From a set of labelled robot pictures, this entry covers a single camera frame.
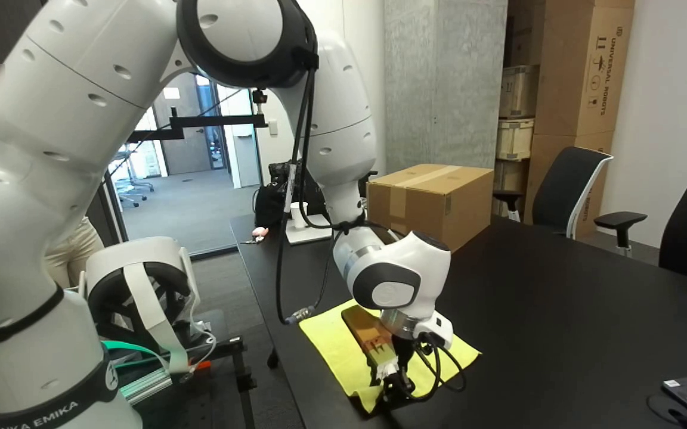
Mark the yellow cloth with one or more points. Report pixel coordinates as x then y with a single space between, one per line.
348 341

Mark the right white-framed chair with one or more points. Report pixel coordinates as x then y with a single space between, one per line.
563 197

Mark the tall cardboard carton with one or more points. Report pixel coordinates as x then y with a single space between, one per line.
580 79

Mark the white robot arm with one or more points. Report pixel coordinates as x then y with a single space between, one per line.
72 92

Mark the cardboard box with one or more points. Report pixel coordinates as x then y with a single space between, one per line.
444 204

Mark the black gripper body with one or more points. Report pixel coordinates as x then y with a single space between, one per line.
391 341

